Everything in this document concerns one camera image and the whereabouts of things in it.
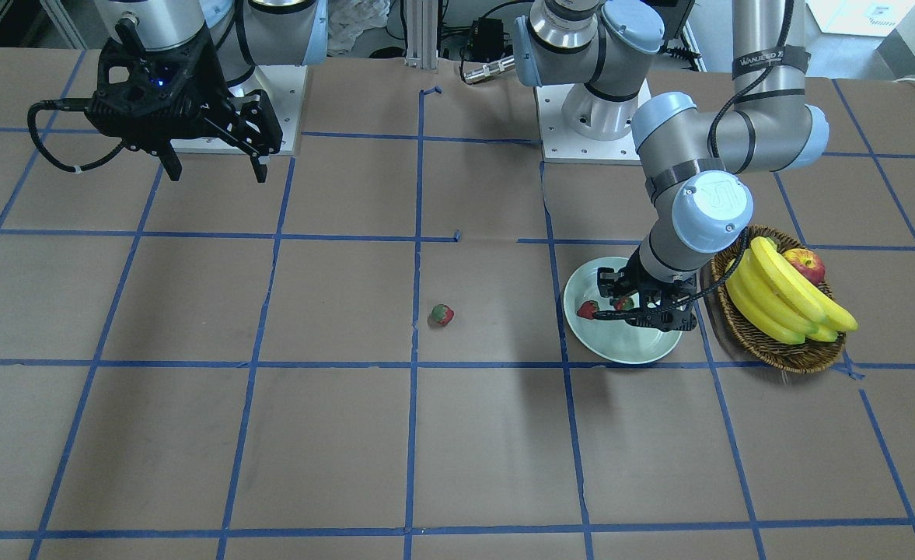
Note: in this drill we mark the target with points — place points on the red apple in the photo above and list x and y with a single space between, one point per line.
808 263

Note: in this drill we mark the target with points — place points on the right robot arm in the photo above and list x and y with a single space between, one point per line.
246 34

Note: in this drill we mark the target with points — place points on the wicker basket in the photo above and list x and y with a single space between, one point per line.
809 357

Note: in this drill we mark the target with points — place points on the aluminium frame post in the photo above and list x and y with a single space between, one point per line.
421 29

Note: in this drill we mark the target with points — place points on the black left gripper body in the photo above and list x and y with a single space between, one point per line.
648 285

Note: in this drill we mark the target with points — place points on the light green plate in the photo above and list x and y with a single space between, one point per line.
614 340

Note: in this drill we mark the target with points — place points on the red strawberry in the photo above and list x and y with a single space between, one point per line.
588 309
623 303

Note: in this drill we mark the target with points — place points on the strawberry with green top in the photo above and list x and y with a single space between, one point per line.
441 315

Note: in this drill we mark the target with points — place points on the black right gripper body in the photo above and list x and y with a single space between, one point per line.
210 92

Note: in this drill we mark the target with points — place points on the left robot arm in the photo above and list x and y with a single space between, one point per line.
691 159

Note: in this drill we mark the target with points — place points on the yellow banana bunch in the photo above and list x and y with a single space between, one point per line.
777 300

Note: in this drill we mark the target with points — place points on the red strawberry front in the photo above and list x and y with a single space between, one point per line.
623 303

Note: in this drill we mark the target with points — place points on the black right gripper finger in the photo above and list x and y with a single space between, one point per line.
170 163
259 167

